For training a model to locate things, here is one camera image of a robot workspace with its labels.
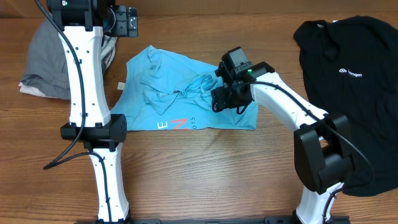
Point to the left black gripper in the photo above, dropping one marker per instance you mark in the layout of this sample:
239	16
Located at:
122	29

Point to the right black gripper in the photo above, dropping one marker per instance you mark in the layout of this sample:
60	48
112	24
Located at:
219	101

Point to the light blue printed t-shirt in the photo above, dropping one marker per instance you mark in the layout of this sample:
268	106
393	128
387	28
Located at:
165	90

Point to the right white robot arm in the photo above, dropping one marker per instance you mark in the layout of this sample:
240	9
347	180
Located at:
323	154

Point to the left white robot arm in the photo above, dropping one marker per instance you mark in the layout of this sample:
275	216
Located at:
81	26

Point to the grey folded shorts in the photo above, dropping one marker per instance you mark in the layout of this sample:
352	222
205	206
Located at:
46	62

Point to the black t-shirt white logo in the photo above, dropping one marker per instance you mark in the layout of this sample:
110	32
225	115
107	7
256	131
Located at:
350	67

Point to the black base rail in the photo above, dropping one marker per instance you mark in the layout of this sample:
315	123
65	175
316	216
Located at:
211	221

